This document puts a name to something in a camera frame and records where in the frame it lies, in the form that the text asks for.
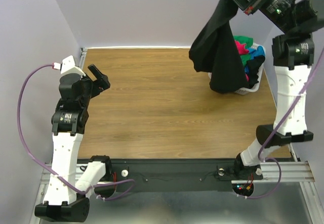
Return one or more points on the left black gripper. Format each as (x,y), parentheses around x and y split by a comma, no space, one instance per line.
(102,82)

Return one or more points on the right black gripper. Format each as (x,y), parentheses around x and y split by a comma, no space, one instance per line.
(249,0)

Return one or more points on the black t shirt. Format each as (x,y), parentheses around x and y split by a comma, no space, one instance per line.
(253,67)
(217,31)

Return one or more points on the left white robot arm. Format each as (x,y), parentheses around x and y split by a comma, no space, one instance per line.
(68,199)

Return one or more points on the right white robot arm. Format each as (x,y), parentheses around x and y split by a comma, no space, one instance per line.
(293,60)

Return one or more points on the green t shirt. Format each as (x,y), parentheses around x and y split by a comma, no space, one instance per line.
(249,42)

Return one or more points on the pink t shirt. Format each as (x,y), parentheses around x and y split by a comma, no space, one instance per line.
(242,50)

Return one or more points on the blue t shirt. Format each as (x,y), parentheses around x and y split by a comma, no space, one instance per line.
(256,52)

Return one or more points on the black t shirt in basket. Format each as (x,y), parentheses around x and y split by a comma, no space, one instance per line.
(253,67)

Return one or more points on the white plastic laundry basket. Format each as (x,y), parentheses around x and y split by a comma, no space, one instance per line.
(237,67)

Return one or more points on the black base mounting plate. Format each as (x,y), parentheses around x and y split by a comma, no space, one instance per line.
(178,175)

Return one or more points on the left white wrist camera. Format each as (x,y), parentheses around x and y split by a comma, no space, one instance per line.
(69,66)

